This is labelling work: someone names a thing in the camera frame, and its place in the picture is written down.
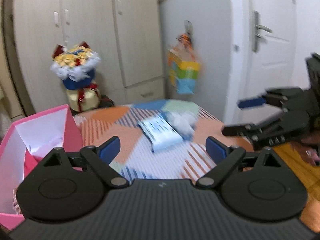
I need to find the blue white wet wipes pack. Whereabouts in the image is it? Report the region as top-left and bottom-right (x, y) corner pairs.
(138, 115), (184, 153)

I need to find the yellow flower bouquet blue wrap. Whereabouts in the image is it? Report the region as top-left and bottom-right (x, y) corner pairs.
(50, 41), (101, 113)

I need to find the beige wardrobe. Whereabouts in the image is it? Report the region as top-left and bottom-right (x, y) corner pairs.
(13, 0), (164, 112)

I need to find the pink cardboard storage box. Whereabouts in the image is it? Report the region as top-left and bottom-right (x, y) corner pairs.
(0, 105), (82, 230)

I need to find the black stool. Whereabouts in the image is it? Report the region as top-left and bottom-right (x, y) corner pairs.
(97, 95), (115, 109)

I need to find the person's right hand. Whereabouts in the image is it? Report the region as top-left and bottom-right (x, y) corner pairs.
(291, 131), (319, 166)

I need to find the red envelope card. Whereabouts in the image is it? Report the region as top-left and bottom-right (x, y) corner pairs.
(23, 137), (63, 178)

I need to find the pink scrunchie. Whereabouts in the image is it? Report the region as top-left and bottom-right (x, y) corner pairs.
(12, 188), (22, 215)

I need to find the white door with handle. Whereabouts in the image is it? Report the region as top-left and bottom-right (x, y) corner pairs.
(223, 0), (296, 124)

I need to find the colourful checked table cloth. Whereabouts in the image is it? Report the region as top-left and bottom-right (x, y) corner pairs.
(74, 100), (252, 181)

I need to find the white mesh bath pouf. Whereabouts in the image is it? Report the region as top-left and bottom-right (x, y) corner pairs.
(167, 112), (198, 135)

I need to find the colourful hanging gift bag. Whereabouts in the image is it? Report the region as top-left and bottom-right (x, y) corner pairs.
(167, 34), (201, 95)

